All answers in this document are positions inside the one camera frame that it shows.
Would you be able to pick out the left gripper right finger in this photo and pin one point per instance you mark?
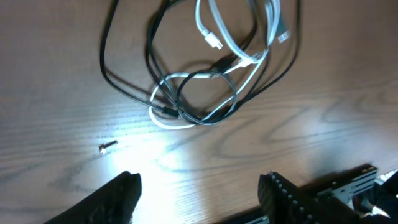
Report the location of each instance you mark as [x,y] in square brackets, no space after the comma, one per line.
[324,200]

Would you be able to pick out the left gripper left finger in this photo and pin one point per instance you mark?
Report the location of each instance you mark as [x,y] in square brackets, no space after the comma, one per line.
[113,203]

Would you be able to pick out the small metal connector piece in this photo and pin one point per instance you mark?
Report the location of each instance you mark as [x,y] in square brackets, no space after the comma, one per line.
[103,147]

